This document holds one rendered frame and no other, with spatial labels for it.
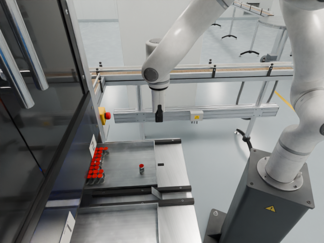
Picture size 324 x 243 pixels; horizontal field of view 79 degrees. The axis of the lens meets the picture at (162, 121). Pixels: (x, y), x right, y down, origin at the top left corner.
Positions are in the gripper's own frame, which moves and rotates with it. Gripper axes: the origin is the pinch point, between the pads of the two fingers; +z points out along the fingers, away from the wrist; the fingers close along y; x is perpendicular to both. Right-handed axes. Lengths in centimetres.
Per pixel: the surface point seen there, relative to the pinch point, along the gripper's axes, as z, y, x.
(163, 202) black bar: 20.2, 27.1, -0.3
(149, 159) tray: 22.0, 3.5, -4.9
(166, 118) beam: 64, -85, 12
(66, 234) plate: 8, 42, -28
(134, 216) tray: 22.0, 31.0, -11.3
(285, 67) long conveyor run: 17, -89, 116
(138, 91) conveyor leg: 34, -86, -13
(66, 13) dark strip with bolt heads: -39.4, -3.4, -28.4
